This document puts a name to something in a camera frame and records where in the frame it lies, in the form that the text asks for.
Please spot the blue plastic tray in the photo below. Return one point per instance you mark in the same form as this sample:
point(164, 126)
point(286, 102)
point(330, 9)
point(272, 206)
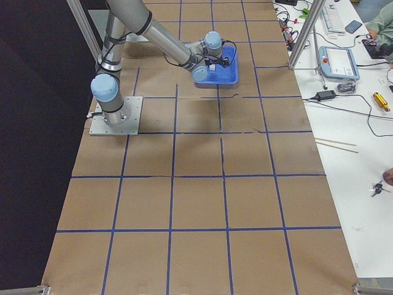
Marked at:
point(226, 77)

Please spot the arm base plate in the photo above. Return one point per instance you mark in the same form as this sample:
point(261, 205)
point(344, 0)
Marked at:
point(123, 122)
point(134, 38)

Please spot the blue grey phone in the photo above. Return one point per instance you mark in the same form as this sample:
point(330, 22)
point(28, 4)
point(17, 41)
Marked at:
point(352, 27)

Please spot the person in green shirt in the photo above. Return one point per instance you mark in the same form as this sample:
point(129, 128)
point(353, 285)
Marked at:
point(380, 30)

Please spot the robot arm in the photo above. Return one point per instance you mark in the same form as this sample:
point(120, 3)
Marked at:
point(135, 17)

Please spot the green clamp tool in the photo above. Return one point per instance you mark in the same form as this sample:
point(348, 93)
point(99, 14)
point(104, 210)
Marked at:
point(305, 13)

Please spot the robot teach pendant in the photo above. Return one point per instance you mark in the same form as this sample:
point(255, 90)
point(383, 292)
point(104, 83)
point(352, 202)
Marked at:
point(337, 63)

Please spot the brown paper table cover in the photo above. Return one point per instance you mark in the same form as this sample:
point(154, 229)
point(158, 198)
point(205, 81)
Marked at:
point(222, 191)

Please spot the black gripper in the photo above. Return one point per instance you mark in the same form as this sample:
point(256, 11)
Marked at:
point(212, 61)

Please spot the wooden stick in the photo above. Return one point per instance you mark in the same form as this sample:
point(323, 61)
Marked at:
point(348, 147)

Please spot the white keyboard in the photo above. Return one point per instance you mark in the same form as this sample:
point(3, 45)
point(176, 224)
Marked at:
point(332, 18)

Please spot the black power adapter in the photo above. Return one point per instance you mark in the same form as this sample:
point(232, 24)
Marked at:
point(325, 95)

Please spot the bunch of keys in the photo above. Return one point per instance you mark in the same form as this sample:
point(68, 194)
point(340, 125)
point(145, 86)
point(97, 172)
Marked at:
point(378, 188)

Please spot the aluminium frame post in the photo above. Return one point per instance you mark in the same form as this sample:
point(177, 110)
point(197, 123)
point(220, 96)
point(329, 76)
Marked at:
point(314, 12)

